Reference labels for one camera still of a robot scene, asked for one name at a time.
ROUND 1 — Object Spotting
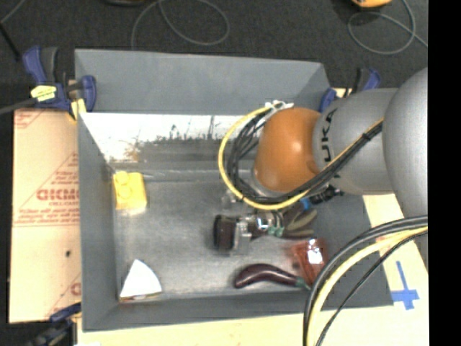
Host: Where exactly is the dark brown green-striped toy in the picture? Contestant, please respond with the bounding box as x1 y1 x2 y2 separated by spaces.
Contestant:
281 207 318 239

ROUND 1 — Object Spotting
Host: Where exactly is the purple toy eggplant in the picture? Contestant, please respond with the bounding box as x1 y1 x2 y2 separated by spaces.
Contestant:
233 263 311 290

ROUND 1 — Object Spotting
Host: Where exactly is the red-brown shiny packet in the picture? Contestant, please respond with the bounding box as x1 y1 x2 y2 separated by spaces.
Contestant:
290 238 329 281

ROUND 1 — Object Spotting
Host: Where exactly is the grey metal bin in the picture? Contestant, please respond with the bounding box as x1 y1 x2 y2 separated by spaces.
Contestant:
73 48 394 332

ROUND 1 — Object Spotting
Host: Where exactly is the white wedge-shaped slice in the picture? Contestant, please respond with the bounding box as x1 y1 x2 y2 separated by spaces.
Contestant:
119 258 163 301

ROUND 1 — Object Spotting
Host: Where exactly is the yellow toy building block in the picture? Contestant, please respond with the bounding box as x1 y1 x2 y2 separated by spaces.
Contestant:
113 170 149 210

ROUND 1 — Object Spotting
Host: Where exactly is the brown cardboard board, red print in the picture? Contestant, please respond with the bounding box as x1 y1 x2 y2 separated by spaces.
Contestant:
7 107 82 324

